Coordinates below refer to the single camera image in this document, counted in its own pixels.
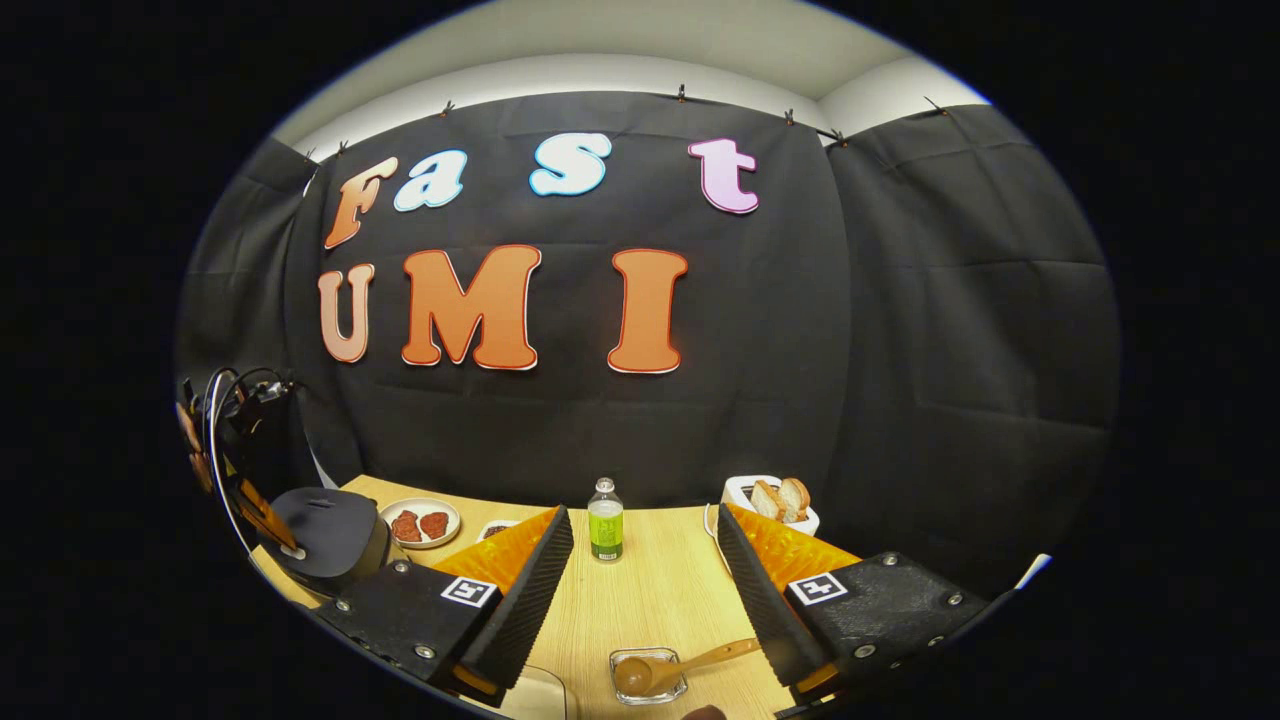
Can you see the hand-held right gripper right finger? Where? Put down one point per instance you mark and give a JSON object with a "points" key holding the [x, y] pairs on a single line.
{"points": [[770, 610]]}

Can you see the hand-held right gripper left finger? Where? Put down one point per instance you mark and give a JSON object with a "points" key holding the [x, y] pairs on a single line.
{"points": [[530, 600]]}

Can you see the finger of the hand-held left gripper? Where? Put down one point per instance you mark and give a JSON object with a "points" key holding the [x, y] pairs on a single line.
{"points": [[262, 510]]}

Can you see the black rice cooker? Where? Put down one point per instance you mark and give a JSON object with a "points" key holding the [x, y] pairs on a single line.
{"points": [[330, 540]]}

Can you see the wooden spoon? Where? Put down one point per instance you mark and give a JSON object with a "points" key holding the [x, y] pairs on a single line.
{"points": [[645, 675]]}

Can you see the white divided bean dish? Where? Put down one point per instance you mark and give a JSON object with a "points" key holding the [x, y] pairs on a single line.
{"points": [[497, 530]]}

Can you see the green label plastic bottle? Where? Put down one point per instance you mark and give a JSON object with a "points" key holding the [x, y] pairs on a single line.
{"points": [[605, 530]]}

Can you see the toast bread slice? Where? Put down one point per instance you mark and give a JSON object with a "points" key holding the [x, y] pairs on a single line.
{"points": [[765, 500], [796, 498]]}

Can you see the white toaster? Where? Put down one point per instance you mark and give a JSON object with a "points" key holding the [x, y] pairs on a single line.
{"points": [[740, 495]]}

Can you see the red meat piece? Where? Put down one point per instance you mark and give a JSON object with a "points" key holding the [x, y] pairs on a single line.
{"points": [[435, 524], [406, 527]]}

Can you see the round plate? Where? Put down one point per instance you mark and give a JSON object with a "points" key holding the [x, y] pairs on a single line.
{"points": [[392, 505]]}

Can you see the black backdrop cloth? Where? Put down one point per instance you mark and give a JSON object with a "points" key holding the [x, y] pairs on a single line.
{"points": [[900, 350]]}

